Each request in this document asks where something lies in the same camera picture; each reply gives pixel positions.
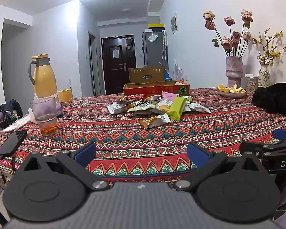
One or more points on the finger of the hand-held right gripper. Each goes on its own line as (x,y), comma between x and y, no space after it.
(255,148)
(284,134)

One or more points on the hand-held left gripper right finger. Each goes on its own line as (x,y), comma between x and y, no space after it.
(197,153)

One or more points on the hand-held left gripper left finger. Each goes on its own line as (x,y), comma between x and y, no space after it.
(85,153)

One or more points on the pile of snack packets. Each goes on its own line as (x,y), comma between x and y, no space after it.
(162,108)

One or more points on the orange cardboard box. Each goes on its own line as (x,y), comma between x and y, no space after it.
(152,89)

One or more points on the black cloth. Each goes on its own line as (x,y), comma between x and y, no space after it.
(276,97)

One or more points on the purple pouch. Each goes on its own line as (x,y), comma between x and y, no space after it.
(59,109)

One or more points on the glass cup with red berries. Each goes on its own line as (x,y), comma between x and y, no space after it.
(44,118)

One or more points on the beige bowl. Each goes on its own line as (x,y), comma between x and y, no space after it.
(231,95)

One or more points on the red patterned tablecloth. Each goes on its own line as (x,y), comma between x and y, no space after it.
(143,133)

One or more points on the clear storage jar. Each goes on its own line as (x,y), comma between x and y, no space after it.
(250,83)

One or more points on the floral white vase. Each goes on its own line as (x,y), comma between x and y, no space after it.
(263,76)

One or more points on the yellow cup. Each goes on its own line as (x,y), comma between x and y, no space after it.
(66,95)

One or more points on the black phone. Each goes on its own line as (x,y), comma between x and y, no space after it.
(12,143)

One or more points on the white plastic bag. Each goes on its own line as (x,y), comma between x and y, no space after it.
(16,125)

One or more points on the pink ceramic vase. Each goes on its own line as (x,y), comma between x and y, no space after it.
(234,71)

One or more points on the yellow flower branches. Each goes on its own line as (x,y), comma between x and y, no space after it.
(269,52)

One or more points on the dark brown entrance door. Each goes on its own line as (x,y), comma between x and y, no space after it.
(118,76)

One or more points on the yellow thermos jug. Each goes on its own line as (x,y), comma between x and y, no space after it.
(44,78)

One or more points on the dark backpack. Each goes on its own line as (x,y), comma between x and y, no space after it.
(12,109)

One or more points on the grey inner door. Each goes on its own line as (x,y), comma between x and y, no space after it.
(94,64)

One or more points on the grey refrigerator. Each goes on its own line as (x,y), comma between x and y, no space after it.
(155,52)

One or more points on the white folded umbrella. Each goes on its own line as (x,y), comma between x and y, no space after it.
(163,45)

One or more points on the yellow box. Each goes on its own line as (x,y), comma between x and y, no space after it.
(156,25)

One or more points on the purple flower wall sticker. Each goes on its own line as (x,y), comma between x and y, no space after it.
(178,70)

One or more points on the wall picture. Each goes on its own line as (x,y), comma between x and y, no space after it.
(174,22)

